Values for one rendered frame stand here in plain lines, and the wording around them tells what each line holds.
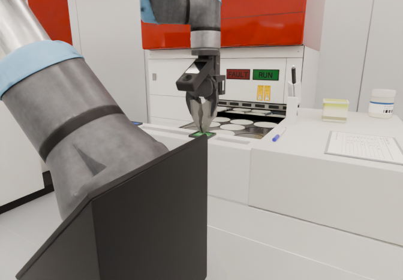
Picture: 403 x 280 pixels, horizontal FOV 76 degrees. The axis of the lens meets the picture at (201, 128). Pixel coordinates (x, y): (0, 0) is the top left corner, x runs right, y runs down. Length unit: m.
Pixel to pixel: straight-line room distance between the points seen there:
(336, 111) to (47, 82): 0.80
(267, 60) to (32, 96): 1.00
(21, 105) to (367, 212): 0.60
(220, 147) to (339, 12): 2.20
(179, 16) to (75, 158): 0.43
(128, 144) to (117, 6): 3.58
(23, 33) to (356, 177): 0.68
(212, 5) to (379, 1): 2.15
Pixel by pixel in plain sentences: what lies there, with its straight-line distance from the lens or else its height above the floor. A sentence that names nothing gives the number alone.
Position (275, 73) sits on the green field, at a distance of 1.20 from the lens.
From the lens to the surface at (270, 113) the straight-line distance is 1.21.
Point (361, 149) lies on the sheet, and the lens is 0.66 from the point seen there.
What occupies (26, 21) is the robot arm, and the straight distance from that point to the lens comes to 0.63.
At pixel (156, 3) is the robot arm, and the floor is 1.27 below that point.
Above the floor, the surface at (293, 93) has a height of 1.06.
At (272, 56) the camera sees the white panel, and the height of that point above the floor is 1.18.
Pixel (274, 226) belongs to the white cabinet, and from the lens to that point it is 0.66.
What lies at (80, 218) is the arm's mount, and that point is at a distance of 0.23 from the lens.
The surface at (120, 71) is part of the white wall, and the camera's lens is 3.80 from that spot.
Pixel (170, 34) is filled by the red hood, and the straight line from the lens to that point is 1.38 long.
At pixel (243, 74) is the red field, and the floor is 1.10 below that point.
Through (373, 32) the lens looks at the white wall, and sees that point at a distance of 2.67.
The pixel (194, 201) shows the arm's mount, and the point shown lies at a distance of 0.36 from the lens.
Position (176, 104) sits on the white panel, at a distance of 1.43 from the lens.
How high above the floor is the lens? 1.15
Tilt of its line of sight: 14 degrees down
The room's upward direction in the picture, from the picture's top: straight up
